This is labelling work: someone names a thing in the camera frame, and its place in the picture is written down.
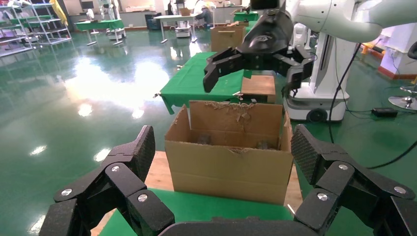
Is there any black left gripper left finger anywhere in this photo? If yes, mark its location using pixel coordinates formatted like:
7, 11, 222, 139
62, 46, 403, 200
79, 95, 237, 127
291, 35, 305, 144
39, 125, 176, 236

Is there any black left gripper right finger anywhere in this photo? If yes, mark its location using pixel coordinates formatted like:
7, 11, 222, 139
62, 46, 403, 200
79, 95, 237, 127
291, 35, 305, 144
290, 123, 417, 236

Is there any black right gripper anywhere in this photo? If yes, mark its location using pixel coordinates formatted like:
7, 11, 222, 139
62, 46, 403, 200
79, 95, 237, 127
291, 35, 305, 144
202, 9, 316, 99

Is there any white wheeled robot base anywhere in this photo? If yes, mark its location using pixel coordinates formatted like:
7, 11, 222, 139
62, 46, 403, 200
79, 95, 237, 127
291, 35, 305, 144
106, 28, 127, 41
282, 23, 352, 123
174, 24, 193, 39

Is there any tall brown cardboard box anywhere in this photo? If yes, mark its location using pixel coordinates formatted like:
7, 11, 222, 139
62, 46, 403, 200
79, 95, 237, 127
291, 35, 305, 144
210, 25, 247, 53

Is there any large open cardboard carton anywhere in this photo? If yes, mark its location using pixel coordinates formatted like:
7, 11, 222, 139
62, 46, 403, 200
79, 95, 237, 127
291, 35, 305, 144
164, 100, 295, 206

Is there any brown wooden platform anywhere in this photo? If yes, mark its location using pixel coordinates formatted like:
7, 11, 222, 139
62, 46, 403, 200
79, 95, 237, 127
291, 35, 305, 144
240, 75, 277, 104

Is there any green cloth covered table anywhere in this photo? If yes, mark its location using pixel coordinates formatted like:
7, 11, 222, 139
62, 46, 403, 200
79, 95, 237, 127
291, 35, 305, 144
233, 10, 260, 23
74, 19, 125, 46

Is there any black power adapter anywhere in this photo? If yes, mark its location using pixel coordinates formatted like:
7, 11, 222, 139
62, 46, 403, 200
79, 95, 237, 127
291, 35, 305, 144
371, 107, 399, 118

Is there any white long desk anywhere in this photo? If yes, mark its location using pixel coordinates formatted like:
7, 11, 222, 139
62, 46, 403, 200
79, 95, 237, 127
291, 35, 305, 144
153, 13, 200, 45

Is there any black chair chrome base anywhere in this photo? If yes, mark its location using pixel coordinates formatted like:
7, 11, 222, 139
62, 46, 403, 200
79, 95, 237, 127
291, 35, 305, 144
387, 40, 417, 112

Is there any black waste bin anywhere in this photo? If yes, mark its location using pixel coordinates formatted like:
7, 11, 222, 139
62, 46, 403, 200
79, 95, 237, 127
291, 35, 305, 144
145, 13, 163, 31

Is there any metal shelf rack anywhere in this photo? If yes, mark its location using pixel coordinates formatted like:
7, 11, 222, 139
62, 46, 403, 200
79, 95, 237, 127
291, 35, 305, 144
0, 0, 73, 59

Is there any yellow hanging cloth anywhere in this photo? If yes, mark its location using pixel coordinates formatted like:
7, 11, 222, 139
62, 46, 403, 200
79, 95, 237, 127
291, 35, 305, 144
49, 0, 69, 27

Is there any black floor cable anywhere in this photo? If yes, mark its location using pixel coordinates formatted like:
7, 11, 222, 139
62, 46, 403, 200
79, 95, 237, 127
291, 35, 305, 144
367, 139, 417, 170

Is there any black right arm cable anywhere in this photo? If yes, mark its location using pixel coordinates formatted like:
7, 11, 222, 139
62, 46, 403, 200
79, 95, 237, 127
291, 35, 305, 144
328, 42, 363, 145

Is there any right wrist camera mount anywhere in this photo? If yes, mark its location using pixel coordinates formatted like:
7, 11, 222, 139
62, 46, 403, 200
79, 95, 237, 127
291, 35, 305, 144
249, 0, 286, 11

